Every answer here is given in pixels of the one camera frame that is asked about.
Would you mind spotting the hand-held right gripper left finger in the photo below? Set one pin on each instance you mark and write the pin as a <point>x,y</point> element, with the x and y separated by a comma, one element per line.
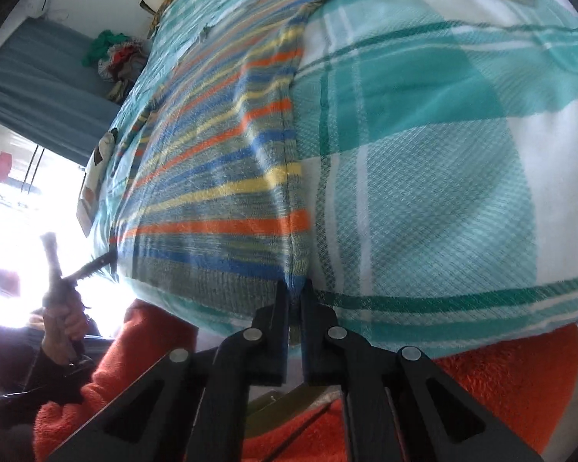
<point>275,327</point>

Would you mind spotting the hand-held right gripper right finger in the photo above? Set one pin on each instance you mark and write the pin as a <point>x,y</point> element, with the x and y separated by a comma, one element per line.
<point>313,327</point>

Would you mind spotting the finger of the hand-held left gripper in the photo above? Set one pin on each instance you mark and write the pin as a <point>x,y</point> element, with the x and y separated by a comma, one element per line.
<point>90,267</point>

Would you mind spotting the pile of colourful clothes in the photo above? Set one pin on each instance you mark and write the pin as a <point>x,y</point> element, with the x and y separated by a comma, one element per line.
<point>118,60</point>

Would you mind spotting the person's left hand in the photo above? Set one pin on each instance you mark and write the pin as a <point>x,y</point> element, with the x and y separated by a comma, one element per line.
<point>67,327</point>

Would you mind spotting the patterned brown white pillow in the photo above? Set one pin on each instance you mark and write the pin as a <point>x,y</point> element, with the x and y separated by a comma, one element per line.
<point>94,173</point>

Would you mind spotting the orange fuzzy blanket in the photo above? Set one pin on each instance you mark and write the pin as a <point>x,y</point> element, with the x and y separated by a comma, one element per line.
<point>486,385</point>

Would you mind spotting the grey-blue curtain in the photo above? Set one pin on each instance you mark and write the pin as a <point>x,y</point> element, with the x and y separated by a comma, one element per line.
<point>29,82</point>

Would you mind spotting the teal plaid bedsheet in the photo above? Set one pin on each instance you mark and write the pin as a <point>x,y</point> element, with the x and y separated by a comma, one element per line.
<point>438,154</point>

